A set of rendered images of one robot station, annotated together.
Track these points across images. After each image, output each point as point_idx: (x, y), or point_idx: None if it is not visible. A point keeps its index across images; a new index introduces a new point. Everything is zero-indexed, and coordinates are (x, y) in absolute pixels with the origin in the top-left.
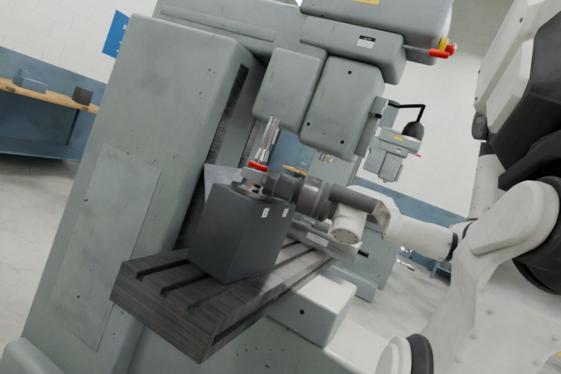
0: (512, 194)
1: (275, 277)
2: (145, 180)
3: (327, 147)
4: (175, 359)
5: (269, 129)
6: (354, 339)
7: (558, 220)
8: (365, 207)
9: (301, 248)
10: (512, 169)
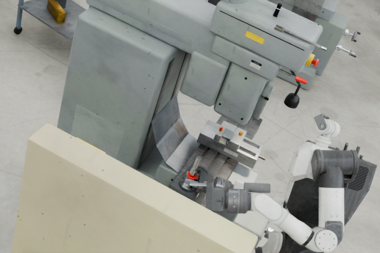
0: (275, 236)
1: (204, 206)
2: (114, 133)
3: (233, 120)
4: None
5: (196, 164)
6: None
7: (279, 252)
8: None
9: (220, 162)
10: None
